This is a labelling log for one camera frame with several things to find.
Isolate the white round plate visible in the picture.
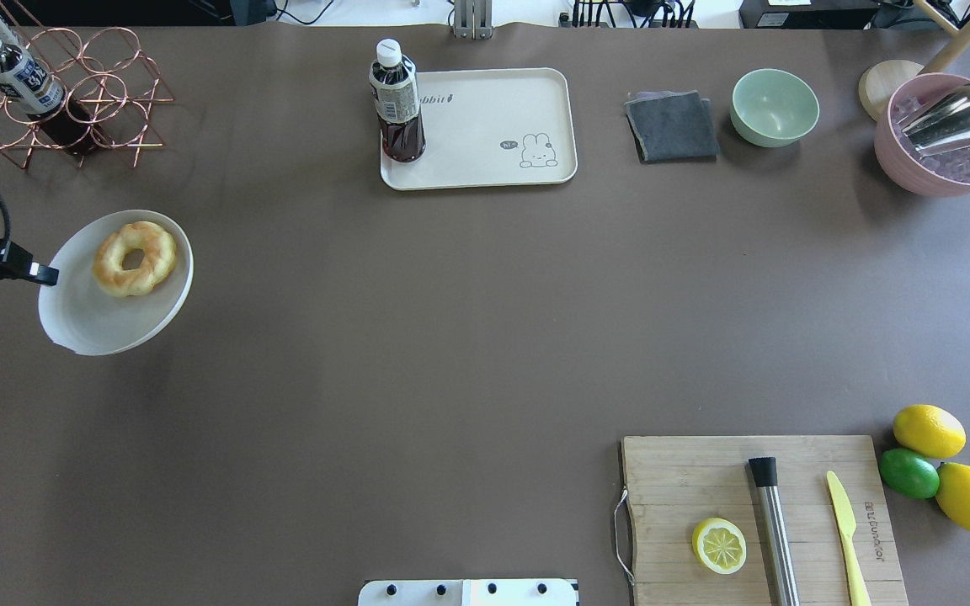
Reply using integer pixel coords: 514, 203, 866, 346
38, 210, 194, 356

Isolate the glazed ring donut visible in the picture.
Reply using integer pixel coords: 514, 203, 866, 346
93, 221, 177, 298

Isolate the dark tea bottle on tray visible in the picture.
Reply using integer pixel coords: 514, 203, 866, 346
369, 38, 426, 162

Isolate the cream rabbit tray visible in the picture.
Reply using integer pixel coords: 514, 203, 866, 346
380, 66, 578, 191

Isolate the pink ice bowl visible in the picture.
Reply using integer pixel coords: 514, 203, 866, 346
874, 73, 970, 197

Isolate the metal ice scoop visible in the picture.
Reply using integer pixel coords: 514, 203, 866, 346
902, 83, 970, 157

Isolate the upper yellow lemon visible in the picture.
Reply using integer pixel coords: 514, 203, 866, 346
893, 404, 967, 458

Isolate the dark bottle in rack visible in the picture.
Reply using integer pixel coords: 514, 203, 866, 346
0, 39, 98, 157

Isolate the green lime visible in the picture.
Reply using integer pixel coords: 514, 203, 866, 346
878, 448, 941, 499

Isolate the round wooden coaster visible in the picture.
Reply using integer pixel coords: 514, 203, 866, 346
857, 59, 924, 122

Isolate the green ceramic bowl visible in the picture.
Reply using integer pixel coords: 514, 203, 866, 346
730, 68, 821, 148

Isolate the steel muddler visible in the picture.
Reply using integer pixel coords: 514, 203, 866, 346
748, 456, 802, 605

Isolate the yellow plastic knife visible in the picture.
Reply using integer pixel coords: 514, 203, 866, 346
825, 470, 872, 605

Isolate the grey folded cloth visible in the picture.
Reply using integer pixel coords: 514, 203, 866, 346
624, 91, 720, 162

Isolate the wooden cutting board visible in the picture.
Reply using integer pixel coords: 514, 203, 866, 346
622, 436, 909, 605

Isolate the half lemon slice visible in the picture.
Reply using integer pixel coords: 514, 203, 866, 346
690, 517, 747, 575

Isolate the metal clamp at table edge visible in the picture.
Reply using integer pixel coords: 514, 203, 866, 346
451, 0, 493, 40

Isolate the copper wire bottle rack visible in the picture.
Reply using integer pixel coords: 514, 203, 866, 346
0, 1, 174, 169

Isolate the wooden stand frame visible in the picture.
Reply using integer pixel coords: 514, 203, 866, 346
913, 0, 970, 75

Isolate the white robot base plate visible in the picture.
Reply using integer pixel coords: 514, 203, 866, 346
357, 577, 580, 605

